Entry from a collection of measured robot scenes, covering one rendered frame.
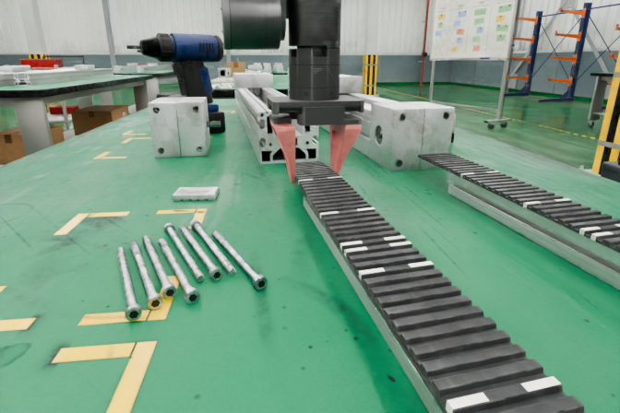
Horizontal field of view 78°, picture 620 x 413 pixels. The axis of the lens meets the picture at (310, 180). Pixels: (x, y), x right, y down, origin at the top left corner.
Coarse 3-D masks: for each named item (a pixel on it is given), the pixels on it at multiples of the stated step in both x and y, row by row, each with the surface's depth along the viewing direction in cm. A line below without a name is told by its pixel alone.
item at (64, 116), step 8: (48, 56) 516; (56, 56) 518; (64, 56) 520; (72, 56) 522; (80, 56) 524; (24, 64) 459; (32, 64) 436; (40, 64) 438; (48, 64) 439; (56, 64) 442; (48, 104) 521; (64, 104) 450; (48, 112) 522; (56, 112) 507; (64, 112) 452; (56, 120) 457; (64, 120) 457
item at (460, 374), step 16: (480, 352) 18; (496, 352) 18; (512, 352) 18; (432, 368) 17; (448, 368) 17; (464, 368) 17; (480, 368) 17; (496, 368) 17; (512, 368) 17; (528, 368) 17; (432, 384) 16; (448, 384) 16; (464, 384) 16; (480, 384) 16; (496, 384) 16
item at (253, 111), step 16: (240, 96) 104; (272, 96) 95; (240, 112) 109; (256, 112) 62; (256, 128) 63; (304, 128) 66; (256, 144) 65; (272, 144) 62; (304, 144) 64; (272, 160) 63; (304, 160) 64
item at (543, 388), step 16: (512, 384) 16; (528, 384) 16; (544, 384) 16; (560, 384) 16; (448, 400) 15; (464, 400) 15; (480, 400) 15; (496, 400) 15; (512, 400) 15; (528, 400) 15; (544, 400) 15; (560, 400) 15; (576, 400) 15
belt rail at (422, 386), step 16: (320, 224) 37; (336, 256) 33; (352, 272) 28; (368, 304) 26; (384, 320) 23; (384, 336) 23; (400, 352) 21; (416, 368) 20; (416, 384) 20; (432, 400) 18
